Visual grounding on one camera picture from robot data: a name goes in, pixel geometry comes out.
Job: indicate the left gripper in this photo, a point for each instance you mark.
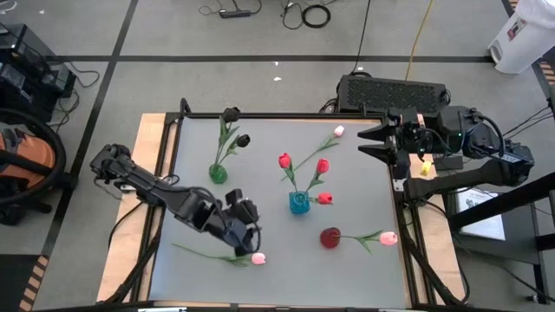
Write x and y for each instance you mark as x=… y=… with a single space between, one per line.
x=238 y=225

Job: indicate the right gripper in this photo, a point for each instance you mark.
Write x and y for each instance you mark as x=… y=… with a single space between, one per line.
x=412 y=136

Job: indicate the red artificial tulip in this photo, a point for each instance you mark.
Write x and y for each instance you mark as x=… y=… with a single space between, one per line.
x=325 y=199
x=284 y=160
x=322 y=166

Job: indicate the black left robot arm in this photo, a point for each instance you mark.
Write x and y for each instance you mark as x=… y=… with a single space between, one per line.
x=143 y=186

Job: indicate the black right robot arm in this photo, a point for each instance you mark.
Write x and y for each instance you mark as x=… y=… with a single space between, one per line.
x=477 y=177

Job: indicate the blue glass vase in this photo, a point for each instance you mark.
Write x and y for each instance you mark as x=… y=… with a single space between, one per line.
x=299 y=203

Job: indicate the green glass vase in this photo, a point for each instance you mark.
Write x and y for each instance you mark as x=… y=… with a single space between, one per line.
x=217 y=173

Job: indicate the red glass vase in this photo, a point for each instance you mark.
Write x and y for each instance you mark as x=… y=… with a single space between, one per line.
x=330 y=238

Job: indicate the yellow tape tag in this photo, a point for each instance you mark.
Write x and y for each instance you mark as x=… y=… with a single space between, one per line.
x=426 y=168

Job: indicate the black mesh computer case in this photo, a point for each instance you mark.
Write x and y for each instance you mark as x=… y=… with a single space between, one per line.
x=390 y=93

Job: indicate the white paper sheet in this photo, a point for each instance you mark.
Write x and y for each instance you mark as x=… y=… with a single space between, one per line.
x=481 y=216

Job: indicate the black side desk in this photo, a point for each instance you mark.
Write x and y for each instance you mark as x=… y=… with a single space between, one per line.
x=520 y=193

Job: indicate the white plastic bin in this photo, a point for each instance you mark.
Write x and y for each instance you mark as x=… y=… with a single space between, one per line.
x=520 y=39

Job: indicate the black power strip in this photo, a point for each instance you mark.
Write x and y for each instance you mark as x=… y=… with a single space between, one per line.
x=234 y=14

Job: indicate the orange and black vacuum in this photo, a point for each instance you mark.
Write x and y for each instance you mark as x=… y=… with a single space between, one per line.
x=30 y=156

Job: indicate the black equipment stack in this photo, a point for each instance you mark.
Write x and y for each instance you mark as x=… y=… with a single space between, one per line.
x=26 y=65

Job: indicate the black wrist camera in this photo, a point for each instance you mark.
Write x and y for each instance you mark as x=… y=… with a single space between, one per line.
x=234 y=196

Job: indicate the black metal table frame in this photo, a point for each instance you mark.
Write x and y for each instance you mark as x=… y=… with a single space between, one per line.
x=282 y=115

